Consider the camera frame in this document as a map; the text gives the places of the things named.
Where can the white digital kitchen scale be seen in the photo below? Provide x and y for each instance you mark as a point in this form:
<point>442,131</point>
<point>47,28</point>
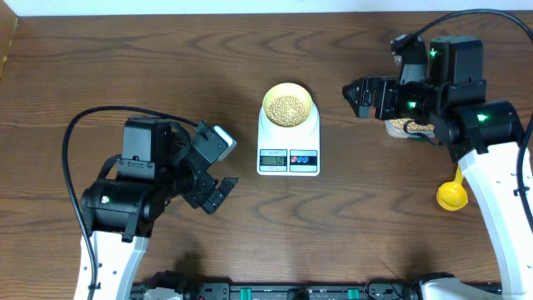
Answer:
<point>289,151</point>

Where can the pale yellow plastic bowl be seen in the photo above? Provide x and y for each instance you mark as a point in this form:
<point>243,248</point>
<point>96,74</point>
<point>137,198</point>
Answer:
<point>286,89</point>

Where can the soybeans in container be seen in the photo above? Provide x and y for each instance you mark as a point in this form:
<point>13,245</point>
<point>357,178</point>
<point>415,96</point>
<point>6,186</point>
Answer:
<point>410,125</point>

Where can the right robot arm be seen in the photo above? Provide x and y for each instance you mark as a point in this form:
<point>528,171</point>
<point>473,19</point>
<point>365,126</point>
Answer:
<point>488,143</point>

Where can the yellow plastic measuring scoop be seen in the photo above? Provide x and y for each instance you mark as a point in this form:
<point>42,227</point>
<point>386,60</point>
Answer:
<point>452,196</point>

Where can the soybeans in bowl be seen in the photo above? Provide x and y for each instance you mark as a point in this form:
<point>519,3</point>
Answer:
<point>287,111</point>

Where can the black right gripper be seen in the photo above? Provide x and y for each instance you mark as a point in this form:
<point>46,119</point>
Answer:
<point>385,86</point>

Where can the clear plastic soybean container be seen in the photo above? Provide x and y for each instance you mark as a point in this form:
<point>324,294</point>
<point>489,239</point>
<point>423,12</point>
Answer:
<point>396,133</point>

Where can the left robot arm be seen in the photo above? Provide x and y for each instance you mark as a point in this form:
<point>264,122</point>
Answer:
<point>118,237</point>

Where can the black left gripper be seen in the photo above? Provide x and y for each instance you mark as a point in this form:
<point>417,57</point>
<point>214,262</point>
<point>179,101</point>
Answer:
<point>199,192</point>

